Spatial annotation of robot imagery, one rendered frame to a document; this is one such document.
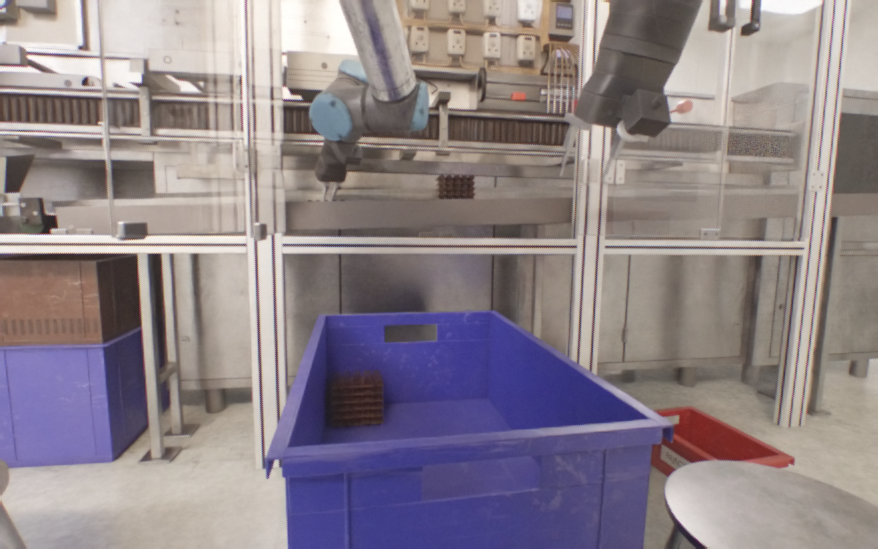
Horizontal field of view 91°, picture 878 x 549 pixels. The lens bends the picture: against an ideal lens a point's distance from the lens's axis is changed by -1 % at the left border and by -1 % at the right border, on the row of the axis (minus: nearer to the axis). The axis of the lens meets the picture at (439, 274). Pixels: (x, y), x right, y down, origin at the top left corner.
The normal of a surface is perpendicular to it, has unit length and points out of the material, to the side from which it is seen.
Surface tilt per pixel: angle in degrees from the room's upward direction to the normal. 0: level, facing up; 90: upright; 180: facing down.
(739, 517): 0
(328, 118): 125
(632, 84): 111
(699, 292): 90
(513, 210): 90
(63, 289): 90
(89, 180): 90
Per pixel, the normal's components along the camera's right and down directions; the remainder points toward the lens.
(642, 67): 0.08, 0.63
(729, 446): -0.97, 0.01
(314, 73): 0.17, 0.11
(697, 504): 0.01, -0.99
